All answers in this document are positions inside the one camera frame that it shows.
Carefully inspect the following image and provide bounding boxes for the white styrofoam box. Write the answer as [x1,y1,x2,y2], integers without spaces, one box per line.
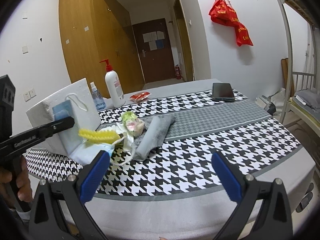
[26,78,101,156]

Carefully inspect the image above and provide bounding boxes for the yellow silicone brush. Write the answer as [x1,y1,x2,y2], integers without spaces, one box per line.
[78,128,120,144]

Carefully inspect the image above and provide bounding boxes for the grey sock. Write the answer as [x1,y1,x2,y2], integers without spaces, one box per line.
[131,115,175,162]

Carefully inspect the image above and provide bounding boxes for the white tissue paper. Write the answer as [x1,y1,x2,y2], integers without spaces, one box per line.
[100,122,135,153]

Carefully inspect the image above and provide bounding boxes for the person's left hand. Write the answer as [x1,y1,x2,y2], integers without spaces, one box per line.
[0,154,33,210]

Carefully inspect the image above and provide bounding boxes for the small blue spray bottle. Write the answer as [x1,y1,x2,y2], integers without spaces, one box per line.
[90,82,106,111]

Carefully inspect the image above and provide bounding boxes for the houndstooth tablecloth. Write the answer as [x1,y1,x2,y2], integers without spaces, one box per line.
[24,87,303,202]

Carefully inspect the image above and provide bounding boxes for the white lotion pump bottle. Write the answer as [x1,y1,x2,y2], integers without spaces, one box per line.
[100,59,125,108]

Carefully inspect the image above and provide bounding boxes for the green tissue packet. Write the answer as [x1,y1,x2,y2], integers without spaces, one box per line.
[121,111,145,137]

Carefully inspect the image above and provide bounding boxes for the white bag on floor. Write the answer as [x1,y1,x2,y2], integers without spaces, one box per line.
[255,88,286,116]

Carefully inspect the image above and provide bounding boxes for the red snack packet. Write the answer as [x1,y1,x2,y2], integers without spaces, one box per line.
[130,92,151,103]

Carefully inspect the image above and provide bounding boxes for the grey folded bedding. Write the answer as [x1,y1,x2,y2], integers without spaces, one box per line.
[293,88,319,116]

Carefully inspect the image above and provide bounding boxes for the black smartphone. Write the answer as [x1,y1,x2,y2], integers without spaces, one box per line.
[212,83,235,102]

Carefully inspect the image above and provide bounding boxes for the wooden wardrobe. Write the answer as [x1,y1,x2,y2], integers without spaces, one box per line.
[59,0,145,98]

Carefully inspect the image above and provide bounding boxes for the dark brown entrance door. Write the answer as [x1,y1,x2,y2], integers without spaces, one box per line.
[132,18,175,83]

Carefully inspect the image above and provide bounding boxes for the papers posted on door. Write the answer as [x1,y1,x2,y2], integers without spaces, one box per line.
[143,31,165,51]

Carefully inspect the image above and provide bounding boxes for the red fire extinguisher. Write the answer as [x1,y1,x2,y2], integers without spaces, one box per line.
[175,64,182,80]

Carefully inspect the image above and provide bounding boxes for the side wooden door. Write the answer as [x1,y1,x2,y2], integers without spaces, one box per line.
[173,0,195,81]

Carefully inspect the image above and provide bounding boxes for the red hanging bags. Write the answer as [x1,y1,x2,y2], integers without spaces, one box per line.
[209,0,253,47]

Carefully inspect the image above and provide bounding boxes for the wall power socket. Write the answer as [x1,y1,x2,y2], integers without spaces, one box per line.
[23,88,36,102]

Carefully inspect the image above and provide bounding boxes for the wall light switch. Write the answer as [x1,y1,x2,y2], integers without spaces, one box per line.
[22,46,29,54]

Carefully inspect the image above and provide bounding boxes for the metal bunk bed frame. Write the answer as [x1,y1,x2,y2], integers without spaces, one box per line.
[277,0,319,124]

